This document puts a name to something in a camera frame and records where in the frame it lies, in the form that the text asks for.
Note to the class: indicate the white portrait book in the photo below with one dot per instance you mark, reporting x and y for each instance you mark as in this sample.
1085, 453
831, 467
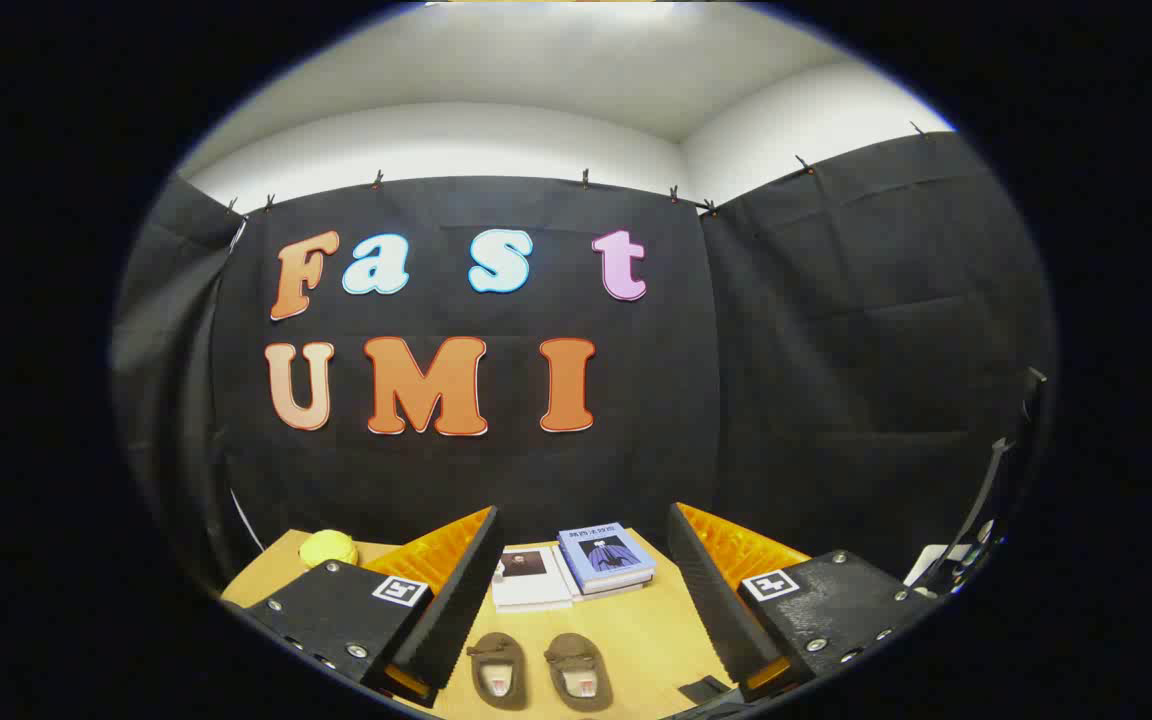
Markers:
531, 585

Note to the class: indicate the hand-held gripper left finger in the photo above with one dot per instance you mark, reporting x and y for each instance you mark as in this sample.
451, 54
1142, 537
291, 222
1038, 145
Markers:
466, 590

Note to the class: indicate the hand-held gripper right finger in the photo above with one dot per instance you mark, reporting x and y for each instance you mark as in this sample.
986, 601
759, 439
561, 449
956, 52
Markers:
706, 590

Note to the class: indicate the small black flat object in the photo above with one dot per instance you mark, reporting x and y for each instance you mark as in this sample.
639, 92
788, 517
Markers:
704, 689

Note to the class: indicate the brown slipper shoe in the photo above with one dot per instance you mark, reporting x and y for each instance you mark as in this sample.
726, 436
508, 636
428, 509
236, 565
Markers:
498, 672
578, 672

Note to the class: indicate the blue cover book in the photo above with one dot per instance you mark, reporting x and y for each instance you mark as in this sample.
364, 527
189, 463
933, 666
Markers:
604, 555

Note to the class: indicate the yellow plush toy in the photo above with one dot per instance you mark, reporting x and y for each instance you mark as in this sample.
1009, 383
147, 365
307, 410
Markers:
328, 549

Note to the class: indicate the grey book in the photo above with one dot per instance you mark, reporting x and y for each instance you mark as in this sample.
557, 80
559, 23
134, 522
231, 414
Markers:
616, 591

